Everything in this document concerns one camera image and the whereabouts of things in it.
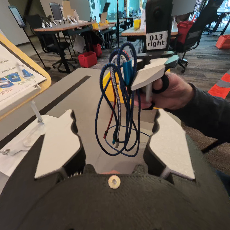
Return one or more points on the black office chair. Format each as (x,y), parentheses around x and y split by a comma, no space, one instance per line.
(50,43)

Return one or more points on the orange cone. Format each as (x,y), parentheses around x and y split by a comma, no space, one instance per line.
(221,86)

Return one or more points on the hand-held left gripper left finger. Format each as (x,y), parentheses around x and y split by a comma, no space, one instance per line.
(55,151)

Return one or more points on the long wooden desk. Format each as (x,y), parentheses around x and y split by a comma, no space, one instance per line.
(64,27)

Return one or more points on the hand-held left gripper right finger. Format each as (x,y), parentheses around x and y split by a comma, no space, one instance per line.
(172,151)

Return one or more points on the printed instruction sheet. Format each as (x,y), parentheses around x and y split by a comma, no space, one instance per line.
(18,79)

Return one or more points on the red plastic tub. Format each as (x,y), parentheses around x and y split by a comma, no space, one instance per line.
(88,59)

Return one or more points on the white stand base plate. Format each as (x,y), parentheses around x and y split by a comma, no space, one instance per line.
(21,143)

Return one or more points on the person's right hand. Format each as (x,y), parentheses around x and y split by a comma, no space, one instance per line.
(178,93)

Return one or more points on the orange plastic tub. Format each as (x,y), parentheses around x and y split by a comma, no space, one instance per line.
(223,42)

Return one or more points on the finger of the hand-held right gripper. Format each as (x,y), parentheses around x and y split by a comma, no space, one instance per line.
(149,72)

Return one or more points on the yellow plastic bin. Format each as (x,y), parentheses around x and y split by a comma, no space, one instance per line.
(106,90)
(137,24)

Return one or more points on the black chair with red jacket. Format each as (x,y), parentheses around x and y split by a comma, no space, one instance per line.
(194,32)

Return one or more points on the person's right forearm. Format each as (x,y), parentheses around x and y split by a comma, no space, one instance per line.
(208,111)

